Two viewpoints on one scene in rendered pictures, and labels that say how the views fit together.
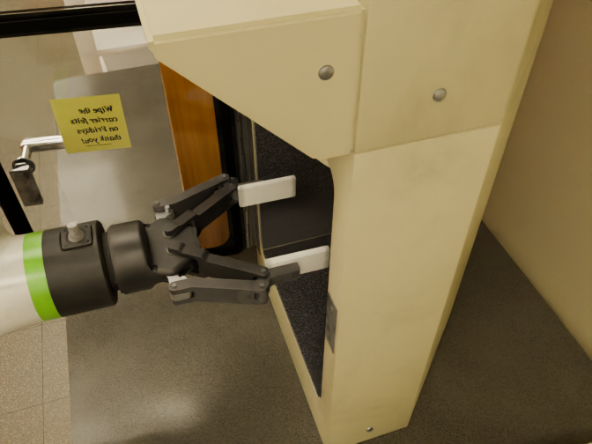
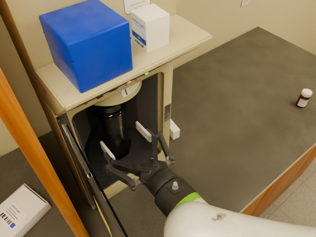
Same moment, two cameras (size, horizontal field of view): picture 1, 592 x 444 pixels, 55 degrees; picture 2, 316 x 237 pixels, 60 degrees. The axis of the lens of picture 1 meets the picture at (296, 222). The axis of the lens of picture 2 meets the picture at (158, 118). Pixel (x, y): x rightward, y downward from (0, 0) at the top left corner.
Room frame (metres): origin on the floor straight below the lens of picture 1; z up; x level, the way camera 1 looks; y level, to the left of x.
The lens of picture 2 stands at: (0.52, 0.49, 1.80)
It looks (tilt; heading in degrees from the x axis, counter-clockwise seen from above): 48 degrees down; 250
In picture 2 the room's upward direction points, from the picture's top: straight up
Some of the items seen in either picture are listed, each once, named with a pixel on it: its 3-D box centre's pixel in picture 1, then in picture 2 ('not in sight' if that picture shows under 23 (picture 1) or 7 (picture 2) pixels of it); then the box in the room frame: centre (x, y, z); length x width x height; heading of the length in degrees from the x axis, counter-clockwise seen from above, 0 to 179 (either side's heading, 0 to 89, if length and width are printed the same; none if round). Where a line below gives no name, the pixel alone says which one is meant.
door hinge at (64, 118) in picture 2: (245, 148); (81, 168); (0.58, 0.07, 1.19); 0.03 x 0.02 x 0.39; 18
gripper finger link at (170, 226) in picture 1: (203, 215); (130, 168); (0.46, 0.11, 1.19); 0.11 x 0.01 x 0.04; 143
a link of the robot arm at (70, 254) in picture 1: (84, 264); (175, 196); (0.38, 0.22, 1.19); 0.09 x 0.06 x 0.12; 17
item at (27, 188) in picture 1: (26, 185); not in sight; (0.52, 0.33, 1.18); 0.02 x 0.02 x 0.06; 11
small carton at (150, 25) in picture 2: not in sight; (150, 27); (0.38, 0.05, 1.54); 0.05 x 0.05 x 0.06; 15
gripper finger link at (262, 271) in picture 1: (218, 267); (154, 152); (0.38, 0.08, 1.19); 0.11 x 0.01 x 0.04; 72
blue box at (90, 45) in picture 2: not in sight; (88, 44); (0.50, 0.09, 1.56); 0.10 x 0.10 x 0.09; 18
